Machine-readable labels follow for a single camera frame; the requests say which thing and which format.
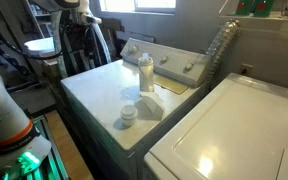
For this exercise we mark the white paper towel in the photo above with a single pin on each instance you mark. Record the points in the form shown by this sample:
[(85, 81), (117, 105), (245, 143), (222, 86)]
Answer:
[(152, 101)]

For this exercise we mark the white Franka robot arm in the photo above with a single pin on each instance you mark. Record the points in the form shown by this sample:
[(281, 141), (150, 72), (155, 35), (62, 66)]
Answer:
[(0, 110)]

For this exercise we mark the washing machine with knob panel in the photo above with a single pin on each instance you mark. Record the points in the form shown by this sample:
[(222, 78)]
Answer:
[(100, 90)]

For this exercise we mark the plain white washing machine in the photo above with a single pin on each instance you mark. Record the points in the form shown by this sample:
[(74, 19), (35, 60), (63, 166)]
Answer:
[(237, 133)]

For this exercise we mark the white detergent bottle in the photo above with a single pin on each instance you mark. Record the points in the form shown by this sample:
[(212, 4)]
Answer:
[(146, 76)]

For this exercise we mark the flat yellow panel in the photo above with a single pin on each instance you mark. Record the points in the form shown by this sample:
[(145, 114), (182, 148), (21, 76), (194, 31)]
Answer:
[(170, 86)]

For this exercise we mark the white cup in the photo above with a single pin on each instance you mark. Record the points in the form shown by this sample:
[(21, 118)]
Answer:
[(129, 113)]

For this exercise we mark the washer control knob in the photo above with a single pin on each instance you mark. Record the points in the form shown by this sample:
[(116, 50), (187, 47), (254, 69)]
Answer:
[(188, 66), (164, 59), (132, 50)]

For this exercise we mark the bright window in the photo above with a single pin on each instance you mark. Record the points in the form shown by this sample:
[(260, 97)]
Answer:
[(144, 4)]

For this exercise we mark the blue patterned curtain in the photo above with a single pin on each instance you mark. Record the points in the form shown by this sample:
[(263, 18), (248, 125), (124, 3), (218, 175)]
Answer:
[(60, 50)]

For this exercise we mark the wooden platform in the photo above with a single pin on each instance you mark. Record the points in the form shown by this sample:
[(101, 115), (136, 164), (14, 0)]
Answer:
[(70, 153)]

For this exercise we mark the white utility sink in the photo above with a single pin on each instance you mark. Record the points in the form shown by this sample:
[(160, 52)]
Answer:
[(40, 46)]

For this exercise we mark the cluttered storage shelf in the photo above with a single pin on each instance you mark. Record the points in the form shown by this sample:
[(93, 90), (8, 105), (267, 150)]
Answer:
[(42, 16)]

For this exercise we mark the green box with red print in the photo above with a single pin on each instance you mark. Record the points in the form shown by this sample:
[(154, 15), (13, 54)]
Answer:
[(263, 7), (244, 7)]

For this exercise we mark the black equipment on stand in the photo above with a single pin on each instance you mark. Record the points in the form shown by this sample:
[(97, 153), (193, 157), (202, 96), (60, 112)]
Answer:
[(0, 61)]

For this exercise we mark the wall power outlet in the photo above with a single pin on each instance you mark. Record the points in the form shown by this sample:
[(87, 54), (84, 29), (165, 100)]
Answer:
[(246, 69)]

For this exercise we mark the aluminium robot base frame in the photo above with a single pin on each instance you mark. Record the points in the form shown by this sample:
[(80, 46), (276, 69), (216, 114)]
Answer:
[(55, 160)]

